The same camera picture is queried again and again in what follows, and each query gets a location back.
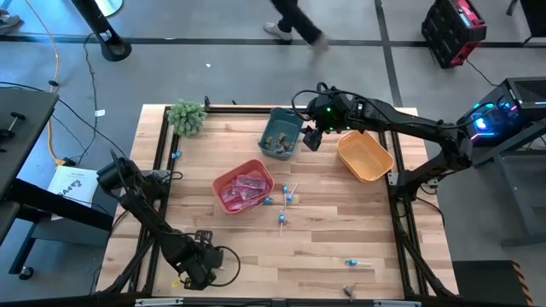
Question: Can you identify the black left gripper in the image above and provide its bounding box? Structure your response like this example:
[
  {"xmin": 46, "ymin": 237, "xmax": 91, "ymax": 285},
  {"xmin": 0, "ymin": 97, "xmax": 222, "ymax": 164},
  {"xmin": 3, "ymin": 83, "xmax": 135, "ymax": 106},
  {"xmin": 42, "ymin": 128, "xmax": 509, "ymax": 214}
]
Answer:
[{"xmin": 172, "ymin": 241, "xmax": 225, "ymax": 292}]

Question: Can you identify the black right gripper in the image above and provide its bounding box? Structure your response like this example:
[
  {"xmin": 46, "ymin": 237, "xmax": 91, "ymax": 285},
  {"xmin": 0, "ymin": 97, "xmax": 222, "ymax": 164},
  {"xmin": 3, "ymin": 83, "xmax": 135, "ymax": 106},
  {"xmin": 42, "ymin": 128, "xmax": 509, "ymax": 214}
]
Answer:
[{"xmin": 301, "ymin": 91, "xmax": 363, "ymax": 153}]

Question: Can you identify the yellow plastic bin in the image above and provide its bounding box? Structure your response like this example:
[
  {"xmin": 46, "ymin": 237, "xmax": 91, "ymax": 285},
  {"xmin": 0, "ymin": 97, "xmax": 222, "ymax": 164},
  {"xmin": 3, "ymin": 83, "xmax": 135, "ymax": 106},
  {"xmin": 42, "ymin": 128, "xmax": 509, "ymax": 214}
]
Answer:
[{"xmin": 335, "ymin": 129, "xmax": 396, "ymax": 184}]

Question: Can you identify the pink candy pack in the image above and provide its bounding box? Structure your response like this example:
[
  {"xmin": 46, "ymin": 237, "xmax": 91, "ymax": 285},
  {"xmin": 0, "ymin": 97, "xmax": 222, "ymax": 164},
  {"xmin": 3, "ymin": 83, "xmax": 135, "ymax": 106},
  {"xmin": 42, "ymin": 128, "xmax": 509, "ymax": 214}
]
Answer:
[
  {"xmin": 235, "ymin": 171, "xmax": 270, "ymax": 192},
  {"xmin": 227, "ymin": 191, "xmax": 266, "ymax": 212},
  {"xmin": 218, "ymin": 183, "xmax": 242, "ymax": 205}
]

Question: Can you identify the orange plastic bin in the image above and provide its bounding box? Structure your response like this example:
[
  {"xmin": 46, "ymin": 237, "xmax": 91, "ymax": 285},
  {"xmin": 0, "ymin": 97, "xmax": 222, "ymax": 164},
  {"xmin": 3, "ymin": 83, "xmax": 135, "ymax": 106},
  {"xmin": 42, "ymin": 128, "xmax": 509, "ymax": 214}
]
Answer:
[{"xmin": 212, "ymin": 158, "xmax": 276, "ymax": 216}]

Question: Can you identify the teal plastic bin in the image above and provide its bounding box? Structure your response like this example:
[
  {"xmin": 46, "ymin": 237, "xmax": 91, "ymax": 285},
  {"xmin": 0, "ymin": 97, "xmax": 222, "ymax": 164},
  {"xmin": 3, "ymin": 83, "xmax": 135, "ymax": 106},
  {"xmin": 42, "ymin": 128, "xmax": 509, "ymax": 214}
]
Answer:
[{"xmin": 258, "ymin": 106, "xmax": 305, "ymax": 162}]

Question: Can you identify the person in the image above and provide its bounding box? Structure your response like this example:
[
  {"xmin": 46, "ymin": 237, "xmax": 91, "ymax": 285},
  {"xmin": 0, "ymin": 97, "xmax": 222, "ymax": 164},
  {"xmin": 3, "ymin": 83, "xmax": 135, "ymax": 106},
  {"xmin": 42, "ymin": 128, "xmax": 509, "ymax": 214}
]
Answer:
[
  {"xmin": 263, "ymin": 0, "xmax": 330, "ymax": 55},
  {"xmin": 0, "ymin": 9, "xmax": 22, "ymax": 36}
]

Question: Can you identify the green artificial potted plant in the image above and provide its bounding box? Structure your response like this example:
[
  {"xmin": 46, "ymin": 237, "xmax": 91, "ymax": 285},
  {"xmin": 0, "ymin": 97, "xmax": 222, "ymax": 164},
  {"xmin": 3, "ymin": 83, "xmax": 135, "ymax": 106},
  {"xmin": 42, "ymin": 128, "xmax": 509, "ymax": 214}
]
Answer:
[{"xmin": 166, "ymin": 98, "xmax": 208, "ymax": 138}]

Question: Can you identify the white paper sheet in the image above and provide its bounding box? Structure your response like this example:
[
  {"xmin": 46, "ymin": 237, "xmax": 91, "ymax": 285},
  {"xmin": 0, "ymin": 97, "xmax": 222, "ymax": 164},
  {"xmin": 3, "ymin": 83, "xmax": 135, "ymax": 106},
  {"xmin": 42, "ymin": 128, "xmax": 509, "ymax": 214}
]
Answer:
[{"xmin": 46, "ymin": 165, "xmax": 100, "ymax": 211}]

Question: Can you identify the red and black crate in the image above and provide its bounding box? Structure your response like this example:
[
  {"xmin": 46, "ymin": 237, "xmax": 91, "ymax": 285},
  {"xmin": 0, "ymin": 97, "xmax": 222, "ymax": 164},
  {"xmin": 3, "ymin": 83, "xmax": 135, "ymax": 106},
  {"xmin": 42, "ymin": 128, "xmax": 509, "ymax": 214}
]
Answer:
[{"xmin": 421, "ymin": 0, "xmax": 488, "ymax": 70}]

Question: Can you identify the black computer with lights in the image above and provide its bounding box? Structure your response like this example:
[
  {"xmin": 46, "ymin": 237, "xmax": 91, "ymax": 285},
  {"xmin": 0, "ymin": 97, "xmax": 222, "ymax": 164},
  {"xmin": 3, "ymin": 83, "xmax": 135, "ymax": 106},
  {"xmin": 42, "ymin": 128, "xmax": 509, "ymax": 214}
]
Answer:
[{"xmin": 456, "ymin": 76, "xmax": 546, "ymax": 148}]

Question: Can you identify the grey metal stand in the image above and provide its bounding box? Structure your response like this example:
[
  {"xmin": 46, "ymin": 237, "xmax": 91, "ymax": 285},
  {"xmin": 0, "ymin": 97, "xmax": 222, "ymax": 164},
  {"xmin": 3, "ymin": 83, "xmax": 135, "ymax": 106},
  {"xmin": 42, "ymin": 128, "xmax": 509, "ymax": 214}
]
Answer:
[{"xmin": 468, "ymin": 123, "xmax": 546, "ymax": 251}]

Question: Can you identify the black desk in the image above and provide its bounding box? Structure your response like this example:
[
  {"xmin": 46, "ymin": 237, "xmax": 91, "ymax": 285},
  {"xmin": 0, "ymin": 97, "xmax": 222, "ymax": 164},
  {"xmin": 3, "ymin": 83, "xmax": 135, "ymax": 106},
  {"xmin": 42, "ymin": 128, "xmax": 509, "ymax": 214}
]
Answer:
[{"xmin": 0, "ymin": 87, "xmax": 114, "ymax": 281}]

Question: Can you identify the black box hazard stripe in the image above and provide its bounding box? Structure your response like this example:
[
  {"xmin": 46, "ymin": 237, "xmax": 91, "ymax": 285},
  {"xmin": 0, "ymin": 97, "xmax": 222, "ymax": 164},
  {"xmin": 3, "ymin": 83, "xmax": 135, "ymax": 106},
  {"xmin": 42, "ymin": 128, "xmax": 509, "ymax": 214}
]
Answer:
[{"xmin": 450, "ymin": 259, "xmax": 535, "ymax": 307}]

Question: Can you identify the black floor stand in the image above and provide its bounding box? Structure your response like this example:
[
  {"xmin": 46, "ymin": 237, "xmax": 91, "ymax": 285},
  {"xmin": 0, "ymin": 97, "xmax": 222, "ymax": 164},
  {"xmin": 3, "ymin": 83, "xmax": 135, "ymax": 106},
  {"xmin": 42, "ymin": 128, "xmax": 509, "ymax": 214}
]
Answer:
[{"xmin": 70, "ymin": 0, "xmax": 133, "ymax": 63}]

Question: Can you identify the white round floor base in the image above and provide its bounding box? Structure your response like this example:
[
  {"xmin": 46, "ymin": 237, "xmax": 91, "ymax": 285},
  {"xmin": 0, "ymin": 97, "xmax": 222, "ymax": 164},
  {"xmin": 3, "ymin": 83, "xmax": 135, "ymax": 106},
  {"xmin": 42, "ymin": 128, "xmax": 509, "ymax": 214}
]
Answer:
[{"xmin": 92, "ymin": 0, "xmax": 125, "ymax": 18}]

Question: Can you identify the black furniture piece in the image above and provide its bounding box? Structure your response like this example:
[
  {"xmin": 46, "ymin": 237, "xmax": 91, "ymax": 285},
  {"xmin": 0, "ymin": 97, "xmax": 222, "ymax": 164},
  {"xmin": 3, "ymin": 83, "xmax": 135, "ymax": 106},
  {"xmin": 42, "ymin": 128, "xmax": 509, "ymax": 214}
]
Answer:
[{"xmin": 506, "ymin": 0, "xmax": 546, "ymax": 46}]

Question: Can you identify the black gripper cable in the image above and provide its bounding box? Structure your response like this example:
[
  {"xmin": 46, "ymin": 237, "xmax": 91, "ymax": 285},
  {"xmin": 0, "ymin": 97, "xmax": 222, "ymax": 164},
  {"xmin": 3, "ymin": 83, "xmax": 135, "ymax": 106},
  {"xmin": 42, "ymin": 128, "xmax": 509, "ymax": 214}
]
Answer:
[
  {"xmin": 291, "ymin": 81, "xmax": 342, "ymax": 125},
  {"xmin": 178, "ymin": 245, "xmax": 242, "ymax": 289}
]

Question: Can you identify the silver aluminium bracket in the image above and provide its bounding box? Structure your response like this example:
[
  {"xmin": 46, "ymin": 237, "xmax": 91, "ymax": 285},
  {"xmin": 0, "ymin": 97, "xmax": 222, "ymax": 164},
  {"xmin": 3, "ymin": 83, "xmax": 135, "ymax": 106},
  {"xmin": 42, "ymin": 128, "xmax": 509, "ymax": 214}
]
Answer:
[
  {"xmin": 135, "ymin": 298, "xmax": 184, "ymax": 307},
  {"xmin": 374, "ymin": 299, "xmax": 421, "ymax": 307}
]

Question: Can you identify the black aluminium table frame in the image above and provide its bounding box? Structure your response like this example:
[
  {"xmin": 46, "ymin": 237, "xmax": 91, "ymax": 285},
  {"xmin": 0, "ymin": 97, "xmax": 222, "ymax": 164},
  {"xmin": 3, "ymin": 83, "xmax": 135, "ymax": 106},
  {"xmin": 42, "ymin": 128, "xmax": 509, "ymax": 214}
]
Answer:
[{"xmin": 96, "ymin": 96, "xmax": 460, "ymax": 302}]

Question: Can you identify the black floor cable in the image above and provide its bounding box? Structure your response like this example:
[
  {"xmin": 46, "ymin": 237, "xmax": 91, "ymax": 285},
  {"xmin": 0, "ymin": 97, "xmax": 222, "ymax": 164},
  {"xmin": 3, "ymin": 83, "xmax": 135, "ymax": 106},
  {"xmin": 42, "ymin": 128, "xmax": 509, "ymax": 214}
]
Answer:
[{"xmin": 75, "ymin": 32, "xmax": 107, "ymax": 167}]

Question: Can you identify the yellow cable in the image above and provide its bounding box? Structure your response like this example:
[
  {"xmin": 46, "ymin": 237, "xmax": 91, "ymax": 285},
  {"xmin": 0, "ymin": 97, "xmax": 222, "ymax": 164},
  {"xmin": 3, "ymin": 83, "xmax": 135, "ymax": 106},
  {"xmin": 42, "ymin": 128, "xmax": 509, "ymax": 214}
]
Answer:
[{"xmin": 23, "ymin": 0, "xmax": 66, "ymax": 166}]

